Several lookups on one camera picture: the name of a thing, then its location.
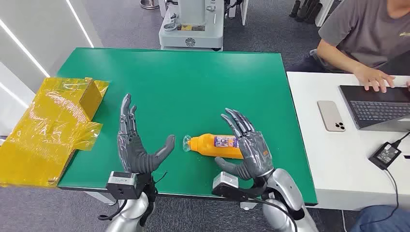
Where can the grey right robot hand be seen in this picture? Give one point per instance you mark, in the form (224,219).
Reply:
(254,153)

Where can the person's right hand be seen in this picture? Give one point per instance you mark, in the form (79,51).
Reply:
(373,78)

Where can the person's left hand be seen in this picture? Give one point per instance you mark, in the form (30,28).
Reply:
(408,85)

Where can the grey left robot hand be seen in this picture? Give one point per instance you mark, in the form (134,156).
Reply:
(134,157)

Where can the orange bottle with clear cap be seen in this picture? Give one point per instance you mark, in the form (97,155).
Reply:
(208,145)

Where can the person's right forearm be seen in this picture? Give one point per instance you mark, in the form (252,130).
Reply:
(336,59)

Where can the dark grey laptop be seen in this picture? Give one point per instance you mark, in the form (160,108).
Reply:
(378,109)

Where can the person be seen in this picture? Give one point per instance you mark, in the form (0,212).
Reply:
(362,32)

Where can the white table leg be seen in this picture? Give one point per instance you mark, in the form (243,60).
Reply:
(101,197)

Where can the grey table foot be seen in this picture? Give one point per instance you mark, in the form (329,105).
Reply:
(246,206)

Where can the beige smartphone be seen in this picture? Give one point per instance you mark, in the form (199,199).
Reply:
(330,115)

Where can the black power adapter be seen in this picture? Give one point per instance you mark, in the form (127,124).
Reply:
(384,155)

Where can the yellow taped cardboard box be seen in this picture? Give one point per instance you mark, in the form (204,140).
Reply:
(48,128)

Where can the black cylindrical posts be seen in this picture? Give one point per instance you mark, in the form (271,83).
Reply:
(302,11)

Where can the white robot stand machine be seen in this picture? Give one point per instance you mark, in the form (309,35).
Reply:
(192,38)

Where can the person's leg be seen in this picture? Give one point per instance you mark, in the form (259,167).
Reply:
(384,221)

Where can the chrome stanchion stand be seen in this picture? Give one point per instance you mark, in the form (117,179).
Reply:
(149,4)

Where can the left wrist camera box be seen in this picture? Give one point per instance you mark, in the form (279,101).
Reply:
(121,184)

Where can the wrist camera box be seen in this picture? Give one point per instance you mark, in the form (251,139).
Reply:
(121,184)
(225,181)

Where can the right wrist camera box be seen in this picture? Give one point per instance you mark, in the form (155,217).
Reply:
(225,181)

